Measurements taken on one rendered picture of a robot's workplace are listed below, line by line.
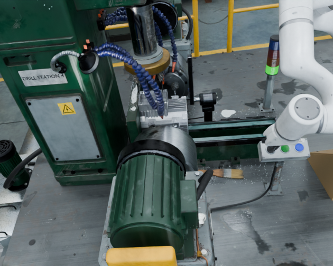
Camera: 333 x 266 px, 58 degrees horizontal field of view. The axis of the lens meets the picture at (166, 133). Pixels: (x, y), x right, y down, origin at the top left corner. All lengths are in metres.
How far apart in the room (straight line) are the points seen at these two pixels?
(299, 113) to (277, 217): 0.60
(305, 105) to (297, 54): 0.15
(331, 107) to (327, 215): 0.59
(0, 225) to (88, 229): 0.82
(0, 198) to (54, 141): 0.97
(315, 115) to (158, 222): 0.46
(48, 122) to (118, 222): 0.66
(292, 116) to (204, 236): 0.37
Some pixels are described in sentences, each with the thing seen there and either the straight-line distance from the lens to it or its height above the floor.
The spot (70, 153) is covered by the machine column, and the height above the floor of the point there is 1.02.
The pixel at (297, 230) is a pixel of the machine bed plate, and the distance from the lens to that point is 1.29.
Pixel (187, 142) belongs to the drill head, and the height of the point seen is 1.12.
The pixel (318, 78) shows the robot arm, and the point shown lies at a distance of 0.90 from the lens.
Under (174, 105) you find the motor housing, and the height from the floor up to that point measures 1.10.
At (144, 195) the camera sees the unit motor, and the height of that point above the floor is 1.35.
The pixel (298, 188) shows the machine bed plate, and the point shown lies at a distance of 1.41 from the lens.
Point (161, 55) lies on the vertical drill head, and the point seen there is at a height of 1.35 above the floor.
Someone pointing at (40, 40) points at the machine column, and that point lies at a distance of 1.03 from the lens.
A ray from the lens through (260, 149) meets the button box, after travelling 1.16.
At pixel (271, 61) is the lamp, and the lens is 1.59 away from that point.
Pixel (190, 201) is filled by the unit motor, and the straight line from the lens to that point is 0.69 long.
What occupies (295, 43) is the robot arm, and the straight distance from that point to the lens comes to 0.91.
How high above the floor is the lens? 1.88
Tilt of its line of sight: 42 degrees down
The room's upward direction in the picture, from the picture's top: 8 degrees counter-clockwise
